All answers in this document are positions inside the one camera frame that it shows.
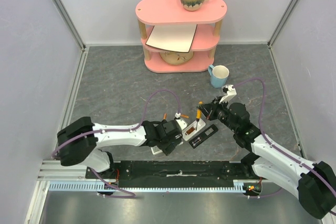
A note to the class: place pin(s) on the blue slotted cable duct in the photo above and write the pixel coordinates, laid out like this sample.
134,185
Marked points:
95,186

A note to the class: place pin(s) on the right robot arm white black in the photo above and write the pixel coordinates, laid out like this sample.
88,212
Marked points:
312,183

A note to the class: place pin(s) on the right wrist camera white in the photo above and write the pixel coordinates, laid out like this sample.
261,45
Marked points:
229,92

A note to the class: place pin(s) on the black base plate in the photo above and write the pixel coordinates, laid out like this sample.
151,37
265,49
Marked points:
178,173

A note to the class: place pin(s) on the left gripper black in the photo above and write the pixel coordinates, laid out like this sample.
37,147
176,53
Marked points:
168,147

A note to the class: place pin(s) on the pink three tier shelf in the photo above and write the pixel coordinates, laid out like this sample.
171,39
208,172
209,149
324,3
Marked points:
170,12

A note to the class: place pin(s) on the light blue mug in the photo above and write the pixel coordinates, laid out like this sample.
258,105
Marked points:
219,75

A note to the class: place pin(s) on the beige floral bowl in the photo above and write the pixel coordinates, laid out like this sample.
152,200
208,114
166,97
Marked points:
176,58

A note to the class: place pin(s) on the white board black edge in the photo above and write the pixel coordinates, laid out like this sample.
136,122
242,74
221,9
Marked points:
176,38

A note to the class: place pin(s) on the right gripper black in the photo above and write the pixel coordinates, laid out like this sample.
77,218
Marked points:
210,110

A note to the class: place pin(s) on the black remote control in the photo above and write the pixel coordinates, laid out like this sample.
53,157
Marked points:
203,136

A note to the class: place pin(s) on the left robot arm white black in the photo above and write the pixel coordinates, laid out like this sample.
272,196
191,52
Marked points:
81,142

